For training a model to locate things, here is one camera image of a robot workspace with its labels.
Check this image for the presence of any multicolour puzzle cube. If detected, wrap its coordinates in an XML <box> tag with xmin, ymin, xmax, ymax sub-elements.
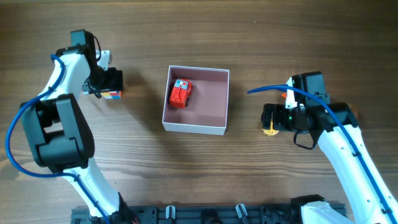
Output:
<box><xmin>101</xmin><ymin>91</ymin><xmax>122</xmax><ymax>100</ymax></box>

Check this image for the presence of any yellow round toy wheel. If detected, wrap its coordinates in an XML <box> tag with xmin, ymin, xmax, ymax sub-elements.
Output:
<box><xmin>262</xmin><ymin>120</ymin><xmax>279</xmax><ymax>136</ymax></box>

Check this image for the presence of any red toy car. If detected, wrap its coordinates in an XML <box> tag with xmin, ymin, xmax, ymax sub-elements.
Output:
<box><xmin>169</xmin><ymin>78</ymin><xmax>193</xmax><ymax>109</ymax></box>

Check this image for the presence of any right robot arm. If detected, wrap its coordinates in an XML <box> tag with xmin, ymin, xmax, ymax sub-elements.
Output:
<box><xmin>257</xmin><ymin>72</ymin><xmax>397</xmax><ymax>223</ymax></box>

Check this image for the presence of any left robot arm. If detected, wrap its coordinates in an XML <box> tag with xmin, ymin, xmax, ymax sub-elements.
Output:
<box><xmin>13</xmin><ymin>29</ymin><xmax>139</xmax><ymax>223</ymax></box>

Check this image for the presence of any orange blue duck toy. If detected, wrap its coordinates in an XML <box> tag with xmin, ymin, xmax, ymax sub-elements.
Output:
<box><xmin>281</xmin><ymin>92</ymin><xmax>287</xmax><ymax>100</ymax></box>

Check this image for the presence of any brown plush toy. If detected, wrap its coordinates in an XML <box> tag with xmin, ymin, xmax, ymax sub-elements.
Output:
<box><xmin>348</xmin><ymin>104</ymin><xmax>359</xmax><ymax>119</ymax></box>

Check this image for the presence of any pink white open box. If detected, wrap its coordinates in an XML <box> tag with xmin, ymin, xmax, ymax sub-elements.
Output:
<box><xmin>162</xmin><ymin>65</ymin><xmax>229</xmax><ymax>136</ymax></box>

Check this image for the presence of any right blue cable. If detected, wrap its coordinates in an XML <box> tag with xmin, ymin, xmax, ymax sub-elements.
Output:
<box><xmin>247</xmin><ymin>83</ymin><xmax>394</xmax><ymax>218</ymax></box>

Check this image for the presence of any blue cable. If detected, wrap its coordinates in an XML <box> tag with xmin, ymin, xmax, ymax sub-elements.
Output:
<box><xmin>4</xmin><ymin>53</ymin><xmax>111</xmax><ymax>224</ymax></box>
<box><xmin>247</xmin><ymin>83</ymin><xmax>394</xmax><ymax>218</ymax></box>

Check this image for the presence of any left blue cable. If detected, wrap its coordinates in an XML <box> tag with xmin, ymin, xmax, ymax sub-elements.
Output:
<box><xmin>4</xmin><ymin>53</ymin><xmax>111</xmax><ymax>224</ymax></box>

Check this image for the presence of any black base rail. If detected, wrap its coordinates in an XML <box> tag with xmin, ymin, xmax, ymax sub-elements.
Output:
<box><xmin>70</xmin><ymin>203</ymin><xmax>346</xmax><ymax>224</ymax></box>

